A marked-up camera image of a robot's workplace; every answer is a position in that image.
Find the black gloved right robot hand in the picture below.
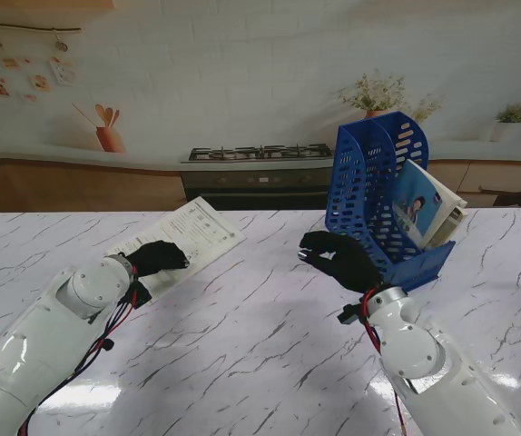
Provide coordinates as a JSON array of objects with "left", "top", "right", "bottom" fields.
[{"left": 297, "top": 230, "right": 385, "bottom": 295}]

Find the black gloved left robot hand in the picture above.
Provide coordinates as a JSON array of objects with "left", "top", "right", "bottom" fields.
[{"left": 122, "top": 240, "right": 192, "bottom": 279}]

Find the white printed paper sheet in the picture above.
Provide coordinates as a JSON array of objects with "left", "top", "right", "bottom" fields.
[{"left": 104, "top": 195, "right": 248, "bottom": 304}]

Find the blue cover book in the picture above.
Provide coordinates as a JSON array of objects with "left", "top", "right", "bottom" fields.
[{"left": 392, "top": 158, "right": 461, "bottom": 251}]

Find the beige Little Prince book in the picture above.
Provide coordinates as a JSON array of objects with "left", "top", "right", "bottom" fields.
[{"left": 428, "top": 206, "right": 467, "bottom": 250}]

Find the blue perforated plastic file rack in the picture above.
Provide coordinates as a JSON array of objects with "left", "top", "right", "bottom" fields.
[{"left": 324, "top": 111, "right": 457, "bottom": 292}]

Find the large illustrated picture book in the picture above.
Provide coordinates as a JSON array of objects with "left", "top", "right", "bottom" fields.
[{"left": 0, "top": 0, "right": 521, "bottom": 223}]

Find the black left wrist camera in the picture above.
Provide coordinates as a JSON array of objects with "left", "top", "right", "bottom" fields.
[{"left": 123, "top": 280, "right": 153, "bottom": 310}]

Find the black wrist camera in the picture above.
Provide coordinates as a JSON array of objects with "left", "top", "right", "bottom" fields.
[
  {"left": 123, "top": 280, "right": 153, "bottom": 310},
  {"left": 337, "top": 303, "right": 364, "bottom": 326}
]

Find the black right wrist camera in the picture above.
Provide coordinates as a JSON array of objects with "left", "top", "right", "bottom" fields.
[{"left": 337, "top": 303, "right": 364, "bottom": 326}]

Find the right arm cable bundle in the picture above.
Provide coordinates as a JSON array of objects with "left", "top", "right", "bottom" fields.
[{"left": 359, "top": 288, "right": 409, "bottom": 432}]

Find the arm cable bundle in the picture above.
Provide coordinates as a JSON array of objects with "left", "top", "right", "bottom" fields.
[
  {"left": 17, "top": 272, "right": 142, "bottom": 436},
  {"left": 359, "top": 288, "right": 409, "bottom": 432}
]

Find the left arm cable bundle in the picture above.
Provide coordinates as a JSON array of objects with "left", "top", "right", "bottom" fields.
[{"left": 17, "top": 272, "right": 142, "bottom": 436}]

